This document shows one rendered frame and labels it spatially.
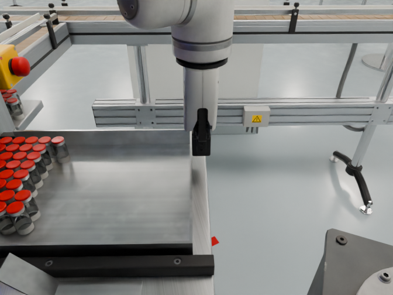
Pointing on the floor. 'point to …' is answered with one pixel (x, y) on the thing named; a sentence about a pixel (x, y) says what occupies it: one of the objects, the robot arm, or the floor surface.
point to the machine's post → (6, 123)
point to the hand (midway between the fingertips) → (200, 144)
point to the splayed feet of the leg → (355, 179)
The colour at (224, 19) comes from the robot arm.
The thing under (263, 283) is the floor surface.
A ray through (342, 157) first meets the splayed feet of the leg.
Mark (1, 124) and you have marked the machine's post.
